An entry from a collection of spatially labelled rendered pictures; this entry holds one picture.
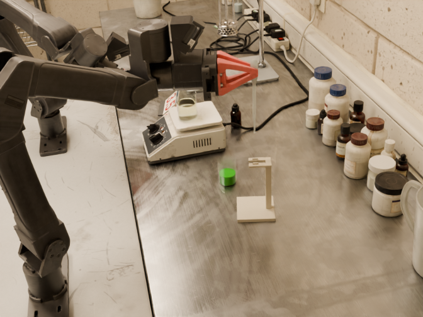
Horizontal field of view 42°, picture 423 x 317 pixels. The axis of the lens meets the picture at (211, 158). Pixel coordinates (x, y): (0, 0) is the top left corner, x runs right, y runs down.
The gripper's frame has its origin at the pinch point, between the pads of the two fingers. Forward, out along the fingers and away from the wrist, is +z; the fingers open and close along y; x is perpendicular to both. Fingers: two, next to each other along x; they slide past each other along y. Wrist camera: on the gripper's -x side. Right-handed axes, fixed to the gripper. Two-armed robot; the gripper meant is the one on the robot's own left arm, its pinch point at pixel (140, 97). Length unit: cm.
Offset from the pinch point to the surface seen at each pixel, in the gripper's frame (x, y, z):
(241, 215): 0.0, -38.1, 19.8
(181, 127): -1.6, -10.9, 9.2
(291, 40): -29, 46, 50
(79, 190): 22.0, -16.6, -5.4
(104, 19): 12, 108, 5
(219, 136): -4.6, -11.5, 18.6
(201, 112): -5.7, -5.0, 14.1
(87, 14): 45, 237, 22
